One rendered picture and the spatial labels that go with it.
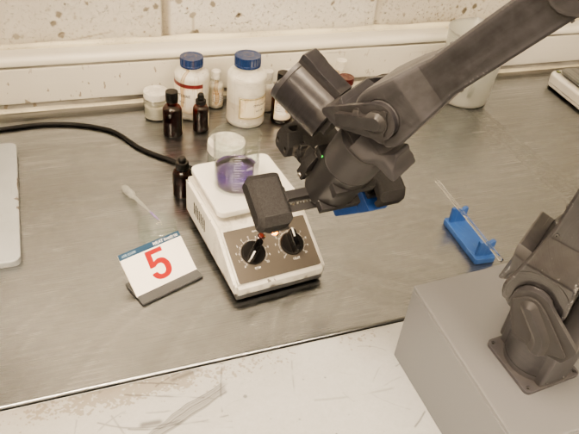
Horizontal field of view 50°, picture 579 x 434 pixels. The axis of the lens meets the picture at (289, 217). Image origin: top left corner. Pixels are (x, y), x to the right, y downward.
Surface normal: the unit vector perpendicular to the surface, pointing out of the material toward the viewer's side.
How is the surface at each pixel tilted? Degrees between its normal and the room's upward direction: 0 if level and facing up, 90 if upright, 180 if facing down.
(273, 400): 0
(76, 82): 90
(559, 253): 65
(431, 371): 90
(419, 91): 71
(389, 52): 90
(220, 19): 90
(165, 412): 0
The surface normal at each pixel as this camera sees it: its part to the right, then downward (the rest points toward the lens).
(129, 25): 0.34, 0.60
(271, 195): 0.29, -0.39
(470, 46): -0.61, 0.50
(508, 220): 0.09, -0.78
